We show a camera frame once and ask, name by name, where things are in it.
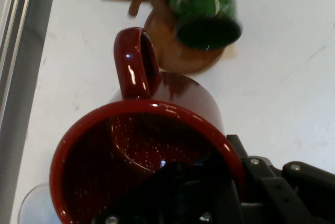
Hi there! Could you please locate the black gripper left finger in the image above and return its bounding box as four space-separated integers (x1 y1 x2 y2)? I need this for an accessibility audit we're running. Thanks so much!
91 160 243 224

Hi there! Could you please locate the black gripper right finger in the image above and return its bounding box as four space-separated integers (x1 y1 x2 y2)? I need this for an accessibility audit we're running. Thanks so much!
226 134 335 224

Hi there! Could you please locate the red ceramic mug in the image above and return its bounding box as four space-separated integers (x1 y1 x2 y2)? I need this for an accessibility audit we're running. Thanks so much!
49 26 246 224

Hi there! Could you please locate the white enamel mug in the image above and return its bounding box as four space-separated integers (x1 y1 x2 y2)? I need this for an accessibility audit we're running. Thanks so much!
17 182 57 224

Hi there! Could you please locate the brown wooden mug tree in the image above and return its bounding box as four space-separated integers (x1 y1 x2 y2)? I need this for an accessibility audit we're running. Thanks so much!
100 0 225 75

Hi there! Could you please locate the green enamel mug with print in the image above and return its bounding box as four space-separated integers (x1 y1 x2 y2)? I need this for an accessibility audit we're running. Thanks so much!
166 0 243 51

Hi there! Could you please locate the aluminium rail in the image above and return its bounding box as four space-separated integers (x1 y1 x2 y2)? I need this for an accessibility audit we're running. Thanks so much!
0 0 59 224

